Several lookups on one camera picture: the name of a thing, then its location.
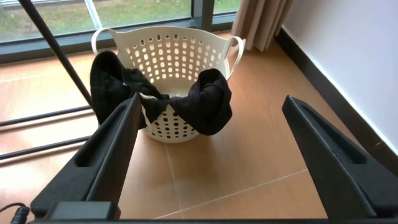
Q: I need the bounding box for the black clothes rack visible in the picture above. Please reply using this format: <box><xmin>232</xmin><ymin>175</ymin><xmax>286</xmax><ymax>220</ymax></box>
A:
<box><xmin>0</xmin><ymin>0</ymin><xmax>94</xmax><ymax>161</ymax></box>

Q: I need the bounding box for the beige curtain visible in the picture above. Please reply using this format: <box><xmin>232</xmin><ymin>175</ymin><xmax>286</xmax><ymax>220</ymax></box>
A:
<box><xmin>231</xmin><ymin>0</ymin><xmax>294</xmax><ymax>53</ymax></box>

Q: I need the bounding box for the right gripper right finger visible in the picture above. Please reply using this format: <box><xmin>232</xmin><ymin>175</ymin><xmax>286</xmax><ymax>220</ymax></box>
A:
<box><xmin>282</xmin><ymin>95</ymin><xmax>398</xmax><ymax>220</ymax></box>

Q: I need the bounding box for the white laundry basket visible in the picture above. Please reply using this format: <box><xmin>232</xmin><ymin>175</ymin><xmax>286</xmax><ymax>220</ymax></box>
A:
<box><xmin>91</xmin><ymin>25</ymin><xmax>246</xmax><ymax>144</ymax></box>

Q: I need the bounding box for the window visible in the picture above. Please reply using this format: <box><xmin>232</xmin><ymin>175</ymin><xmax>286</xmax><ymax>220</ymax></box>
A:
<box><xmin>0</xmin><ymin>0</ymin><xmax>242</xmax><ymax>65</ymax></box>

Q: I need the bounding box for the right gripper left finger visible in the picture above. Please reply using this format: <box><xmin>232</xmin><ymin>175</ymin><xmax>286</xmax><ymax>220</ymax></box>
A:
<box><xmin>30</xmin><ymin>92</ymin><xmax>144</xmax><ymax>220</ymax></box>

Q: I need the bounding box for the black cable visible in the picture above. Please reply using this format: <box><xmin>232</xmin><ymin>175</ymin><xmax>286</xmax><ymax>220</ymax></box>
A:
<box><xmin>0</xmin><ymin>202</ymin><xmax>31</xmax><ymax>224</ymax></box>

